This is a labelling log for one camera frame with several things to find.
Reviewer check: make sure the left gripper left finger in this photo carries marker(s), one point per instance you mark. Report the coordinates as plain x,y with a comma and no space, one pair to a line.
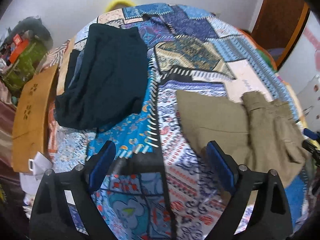
63,207

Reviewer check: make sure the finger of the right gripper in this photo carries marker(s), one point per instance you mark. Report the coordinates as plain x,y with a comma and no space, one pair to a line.
310,134
311,148

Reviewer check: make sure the khaki pants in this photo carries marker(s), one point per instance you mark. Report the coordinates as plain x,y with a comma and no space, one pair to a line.
260,134

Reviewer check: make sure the white cabinet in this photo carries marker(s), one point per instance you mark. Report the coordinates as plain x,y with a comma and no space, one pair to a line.
309,99

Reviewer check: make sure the blue patchwork bedspread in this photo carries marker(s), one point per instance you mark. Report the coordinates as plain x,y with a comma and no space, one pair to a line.
157,173

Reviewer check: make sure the dark navy folded garment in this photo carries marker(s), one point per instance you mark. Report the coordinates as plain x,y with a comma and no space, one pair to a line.
111,83

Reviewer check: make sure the green patterned bag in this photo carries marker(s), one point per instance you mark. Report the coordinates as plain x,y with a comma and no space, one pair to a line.
23,69

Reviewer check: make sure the orange box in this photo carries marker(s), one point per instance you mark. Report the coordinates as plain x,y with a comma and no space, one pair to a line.
20,46

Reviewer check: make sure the grey plush toy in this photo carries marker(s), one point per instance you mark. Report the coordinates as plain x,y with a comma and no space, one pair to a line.
35,26

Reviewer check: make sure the yellow pillow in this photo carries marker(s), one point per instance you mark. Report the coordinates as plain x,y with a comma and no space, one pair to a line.
117,4

